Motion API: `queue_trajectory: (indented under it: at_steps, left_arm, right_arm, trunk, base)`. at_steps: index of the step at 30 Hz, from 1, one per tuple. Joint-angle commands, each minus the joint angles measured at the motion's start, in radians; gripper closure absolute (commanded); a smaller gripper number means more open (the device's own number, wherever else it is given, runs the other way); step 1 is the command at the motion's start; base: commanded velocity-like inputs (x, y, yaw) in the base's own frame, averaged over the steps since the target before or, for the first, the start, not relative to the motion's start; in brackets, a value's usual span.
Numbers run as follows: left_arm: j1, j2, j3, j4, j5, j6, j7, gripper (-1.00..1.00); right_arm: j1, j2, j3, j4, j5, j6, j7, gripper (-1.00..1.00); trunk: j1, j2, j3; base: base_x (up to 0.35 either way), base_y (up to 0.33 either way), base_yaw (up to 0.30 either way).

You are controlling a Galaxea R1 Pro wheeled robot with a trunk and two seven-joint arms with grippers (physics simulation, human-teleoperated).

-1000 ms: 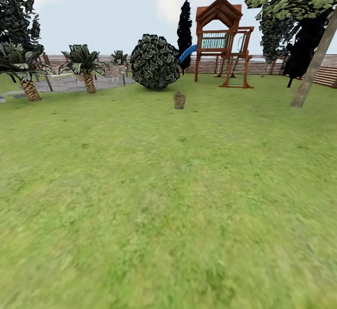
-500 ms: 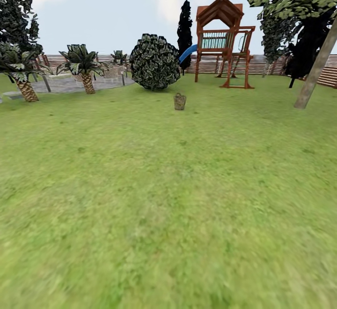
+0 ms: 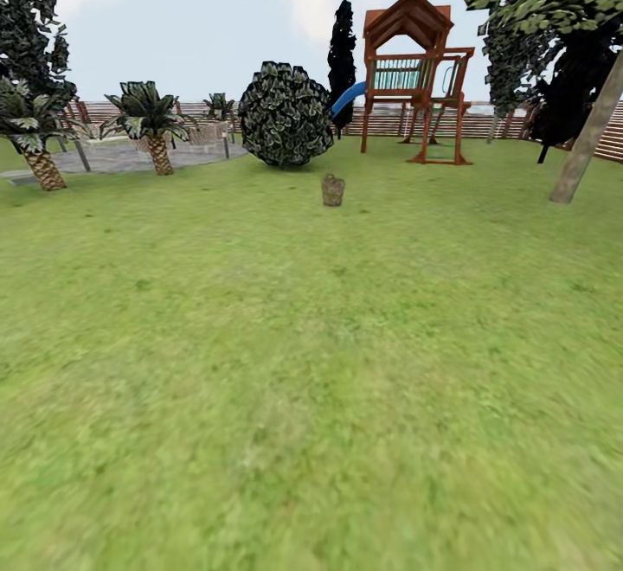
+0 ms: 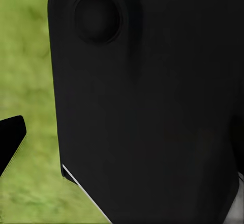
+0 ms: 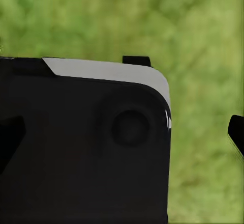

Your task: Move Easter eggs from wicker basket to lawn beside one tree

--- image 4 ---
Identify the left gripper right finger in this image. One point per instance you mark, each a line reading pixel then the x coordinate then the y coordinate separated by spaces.
pixel 236 131

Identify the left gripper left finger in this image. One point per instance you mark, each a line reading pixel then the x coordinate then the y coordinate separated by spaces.
pixel 12 132

